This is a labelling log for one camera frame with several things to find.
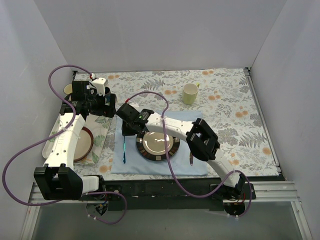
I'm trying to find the blue metal fork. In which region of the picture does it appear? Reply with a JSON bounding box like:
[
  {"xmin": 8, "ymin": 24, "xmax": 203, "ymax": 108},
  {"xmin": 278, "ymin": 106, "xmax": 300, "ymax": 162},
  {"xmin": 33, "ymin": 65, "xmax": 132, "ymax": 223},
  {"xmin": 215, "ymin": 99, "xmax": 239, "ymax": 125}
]
[{"xmin": 122, "ymin": 136, "xmax": 127, "ymax": 164}]

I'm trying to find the dark rimmed dinner plate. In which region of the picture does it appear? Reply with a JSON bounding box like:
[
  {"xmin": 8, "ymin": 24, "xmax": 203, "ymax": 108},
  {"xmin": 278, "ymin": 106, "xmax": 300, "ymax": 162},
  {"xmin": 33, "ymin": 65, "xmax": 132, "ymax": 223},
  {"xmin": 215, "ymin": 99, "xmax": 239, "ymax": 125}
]
[{"xmin": 135, "ymin": 131, "xmax": 180, "ymax": 162}]

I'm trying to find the light blue cloth napkin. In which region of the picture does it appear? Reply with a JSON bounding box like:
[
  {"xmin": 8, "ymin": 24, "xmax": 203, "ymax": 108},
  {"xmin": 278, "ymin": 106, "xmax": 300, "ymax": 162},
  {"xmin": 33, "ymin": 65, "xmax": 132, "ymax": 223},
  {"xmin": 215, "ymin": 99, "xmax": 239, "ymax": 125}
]
[{"xmin": 111, "ymin": 117, "xmax": 208, "ymax": 176}]

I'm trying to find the iridescent gold knife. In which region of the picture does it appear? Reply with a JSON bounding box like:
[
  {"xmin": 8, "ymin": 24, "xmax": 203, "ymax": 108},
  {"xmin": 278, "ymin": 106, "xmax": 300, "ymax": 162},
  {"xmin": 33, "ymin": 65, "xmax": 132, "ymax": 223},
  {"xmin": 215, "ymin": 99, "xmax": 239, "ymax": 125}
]
[{"xmin": 189, "ymin": 153, "xmax": 194, "ymax": 166}]

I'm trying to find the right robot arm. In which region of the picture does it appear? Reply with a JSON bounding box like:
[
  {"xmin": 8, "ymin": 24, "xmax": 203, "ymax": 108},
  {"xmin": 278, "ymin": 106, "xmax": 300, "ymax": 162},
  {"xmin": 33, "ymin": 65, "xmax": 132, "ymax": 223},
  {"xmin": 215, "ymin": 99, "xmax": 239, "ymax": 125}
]
[{"xmin": 116, "ymin": 103, "xmax": 247, "ymax": 199}]

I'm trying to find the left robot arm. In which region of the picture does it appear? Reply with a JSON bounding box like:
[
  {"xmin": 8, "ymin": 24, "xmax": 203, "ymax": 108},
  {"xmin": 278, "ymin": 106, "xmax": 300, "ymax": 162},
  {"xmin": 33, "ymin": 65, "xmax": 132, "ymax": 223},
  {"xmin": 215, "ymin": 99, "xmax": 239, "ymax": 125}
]
[{"xmin": 33, "ymin": 77, "xmax": 116, "ymax": 201}]

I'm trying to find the dark blue mug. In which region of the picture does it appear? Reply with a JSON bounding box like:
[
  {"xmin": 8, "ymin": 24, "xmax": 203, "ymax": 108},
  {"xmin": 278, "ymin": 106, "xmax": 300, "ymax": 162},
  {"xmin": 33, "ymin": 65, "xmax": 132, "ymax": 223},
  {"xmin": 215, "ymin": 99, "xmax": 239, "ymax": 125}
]
[{"xmin": 104, "ymin": 86, "xmax": 111, "ymax": 104}]

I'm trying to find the floral white tray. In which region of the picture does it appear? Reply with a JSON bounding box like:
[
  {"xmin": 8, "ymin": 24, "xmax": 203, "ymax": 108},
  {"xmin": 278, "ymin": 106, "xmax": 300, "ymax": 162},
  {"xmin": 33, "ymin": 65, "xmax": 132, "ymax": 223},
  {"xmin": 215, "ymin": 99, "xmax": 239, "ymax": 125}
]
[{"xmin": 42, "ymin": 112, "xmax": 112, "ymax": 168}]

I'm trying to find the red rimmed plate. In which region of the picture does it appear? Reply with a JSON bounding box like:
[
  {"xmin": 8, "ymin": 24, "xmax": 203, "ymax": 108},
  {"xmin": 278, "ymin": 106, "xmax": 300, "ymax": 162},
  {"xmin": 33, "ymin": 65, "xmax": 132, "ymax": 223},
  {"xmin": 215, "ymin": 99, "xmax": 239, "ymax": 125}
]
[{"xmin": 73, "ymin": 127, "xmax": 94, "ymax": 162}]

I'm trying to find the cream mug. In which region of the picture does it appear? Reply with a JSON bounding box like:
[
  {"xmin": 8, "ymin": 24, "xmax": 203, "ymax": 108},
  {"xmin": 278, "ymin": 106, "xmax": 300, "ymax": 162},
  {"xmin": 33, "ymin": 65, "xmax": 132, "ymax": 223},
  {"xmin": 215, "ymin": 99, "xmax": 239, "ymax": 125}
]
[{"xmin": 63, "ymin": 83, "xmax": 73, "ymax": 96}]

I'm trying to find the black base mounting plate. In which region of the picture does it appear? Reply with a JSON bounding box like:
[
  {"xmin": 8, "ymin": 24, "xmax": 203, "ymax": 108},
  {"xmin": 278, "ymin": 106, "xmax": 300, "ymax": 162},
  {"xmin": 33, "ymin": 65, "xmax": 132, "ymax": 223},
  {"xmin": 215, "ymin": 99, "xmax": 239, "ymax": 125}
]
[{"xmin": 77, "ymin": 178, "xmax": 257, "ymax": 212}]

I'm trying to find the light green mug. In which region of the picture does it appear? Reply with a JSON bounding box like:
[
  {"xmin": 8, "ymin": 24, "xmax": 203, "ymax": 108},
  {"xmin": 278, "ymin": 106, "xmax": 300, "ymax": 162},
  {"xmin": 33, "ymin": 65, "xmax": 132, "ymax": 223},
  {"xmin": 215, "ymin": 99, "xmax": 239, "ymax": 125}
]
[{"xmin": 182, "ymin": 83, "xmax": 200, "ymax": 105}]

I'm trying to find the floral tablecloth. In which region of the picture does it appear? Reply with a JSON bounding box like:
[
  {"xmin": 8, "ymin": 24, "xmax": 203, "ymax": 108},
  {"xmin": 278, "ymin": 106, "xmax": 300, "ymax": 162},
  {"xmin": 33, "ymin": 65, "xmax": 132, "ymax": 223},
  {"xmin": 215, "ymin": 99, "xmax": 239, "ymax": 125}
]
[{"xmin": 74, "ymin": 68, "xmax": 280, "ymax": 181}]

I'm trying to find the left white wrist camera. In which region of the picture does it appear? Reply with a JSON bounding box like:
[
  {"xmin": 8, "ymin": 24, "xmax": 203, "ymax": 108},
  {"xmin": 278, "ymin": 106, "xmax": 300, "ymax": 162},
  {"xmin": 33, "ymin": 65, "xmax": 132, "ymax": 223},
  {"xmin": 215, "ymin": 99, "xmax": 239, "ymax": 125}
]
[{"xmin": 90, "ymin": 77, "xmax": 109, "ymax": 96}]

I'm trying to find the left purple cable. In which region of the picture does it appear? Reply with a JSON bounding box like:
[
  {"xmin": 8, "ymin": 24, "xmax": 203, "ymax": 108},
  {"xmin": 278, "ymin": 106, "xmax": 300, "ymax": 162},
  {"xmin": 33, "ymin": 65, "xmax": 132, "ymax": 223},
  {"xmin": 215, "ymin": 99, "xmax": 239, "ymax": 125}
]
[{"xmin": 1, "ymin": 64, "xmax": 128, "ymax": 225}]

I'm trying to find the purple cable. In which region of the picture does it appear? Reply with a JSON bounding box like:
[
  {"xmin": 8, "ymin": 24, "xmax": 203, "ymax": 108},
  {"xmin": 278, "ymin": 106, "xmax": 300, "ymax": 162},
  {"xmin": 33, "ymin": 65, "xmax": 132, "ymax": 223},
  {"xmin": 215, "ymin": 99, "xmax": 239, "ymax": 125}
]
[
  {"xmin": 1, "ymin": 64, "xmax": 128, "ymax": 225},
  {"xmin": 124, "ymin": 90, "xmax": 253, "ymax": 218}
]

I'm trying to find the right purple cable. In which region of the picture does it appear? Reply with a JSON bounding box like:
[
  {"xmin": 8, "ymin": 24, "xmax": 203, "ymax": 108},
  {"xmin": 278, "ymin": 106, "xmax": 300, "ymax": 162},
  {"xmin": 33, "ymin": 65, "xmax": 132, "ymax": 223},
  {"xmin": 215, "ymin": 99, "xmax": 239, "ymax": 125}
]
[{"xmin": 124, "ymin": 90, "xmax": 253, "ymax": 218}]

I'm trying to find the aluminium frame rail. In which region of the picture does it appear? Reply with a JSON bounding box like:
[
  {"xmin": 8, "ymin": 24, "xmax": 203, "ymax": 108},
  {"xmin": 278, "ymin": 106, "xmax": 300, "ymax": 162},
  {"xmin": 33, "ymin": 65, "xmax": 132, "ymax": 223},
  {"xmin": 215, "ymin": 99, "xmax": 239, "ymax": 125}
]
[{"xmin": 28, "ymin": 181, "xmax": 301, "ymax": 204}]

